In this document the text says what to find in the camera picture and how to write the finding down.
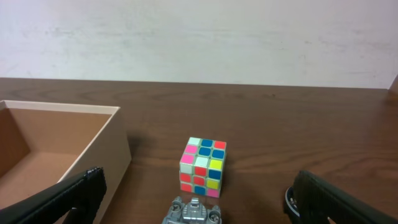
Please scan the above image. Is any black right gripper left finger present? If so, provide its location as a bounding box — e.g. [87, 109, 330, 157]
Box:
[1, 167, 107, 224]

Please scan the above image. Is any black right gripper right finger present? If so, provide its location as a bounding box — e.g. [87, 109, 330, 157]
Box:
[292, 170, 397, 224]

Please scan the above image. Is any red and grey toy truck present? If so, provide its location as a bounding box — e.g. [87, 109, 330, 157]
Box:
[162, 197, 223, 224]

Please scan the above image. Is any multicoloured puzzle cube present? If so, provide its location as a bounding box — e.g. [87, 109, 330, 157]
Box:
[178, 137, 227, 198]

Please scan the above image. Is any open cardboard box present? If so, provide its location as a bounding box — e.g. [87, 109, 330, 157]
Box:
[1, 100, 131, 223]

